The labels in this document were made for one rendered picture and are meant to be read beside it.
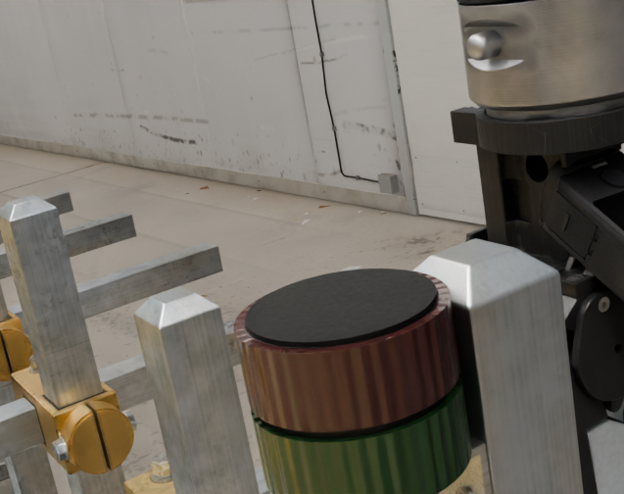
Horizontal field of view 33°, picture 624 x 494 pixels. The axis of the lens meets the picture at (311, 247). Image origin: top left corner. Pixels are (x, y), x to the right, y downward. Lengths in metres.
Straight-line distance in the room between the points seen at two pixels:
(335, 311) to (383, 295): 0.01
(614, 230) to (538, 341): 0.09
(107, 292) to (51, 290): 0.34
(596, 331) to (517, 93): 0.09
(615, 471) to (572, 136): 0.14
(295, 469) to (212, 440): 0.28
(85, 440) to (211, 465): 0.23
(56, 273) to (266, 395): 0.50
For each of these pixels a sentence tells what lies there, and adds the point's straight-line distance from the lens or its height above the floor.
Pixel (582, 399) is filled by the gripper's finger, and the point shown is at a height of 1.08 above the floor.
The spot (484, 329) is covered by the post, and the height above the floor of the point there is 1.16.
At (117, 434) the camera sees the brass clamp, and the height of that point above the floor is 0.95.
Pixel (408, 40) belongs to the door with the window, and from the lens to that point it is 4.38.
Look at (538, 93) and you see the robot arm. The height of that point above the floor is 1.20.
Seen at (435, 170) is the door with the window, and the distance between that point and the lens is 4.43.
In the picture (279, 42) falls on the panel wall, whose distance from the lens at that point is 5.11.
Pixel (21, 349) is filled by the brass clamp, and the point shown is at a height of 0.95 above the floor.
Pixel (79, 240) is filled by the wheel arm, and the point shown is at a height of 0.95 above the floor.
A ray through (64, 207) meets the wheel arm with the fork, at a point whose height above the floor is 0.94.
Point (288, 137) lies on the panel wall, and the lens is 5.24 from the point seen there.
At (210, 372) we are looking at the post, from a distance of 0.54.
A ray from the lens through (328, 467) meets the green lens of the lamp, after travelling 0.27.
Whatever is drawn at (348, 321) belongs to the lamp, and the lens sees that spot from 0.27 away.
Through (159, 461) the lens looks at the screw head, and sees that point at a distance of 0.65.
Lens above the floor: 1.27
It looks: 17 degrees down
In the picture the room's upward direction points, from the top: 10 degrees counter-clockwise
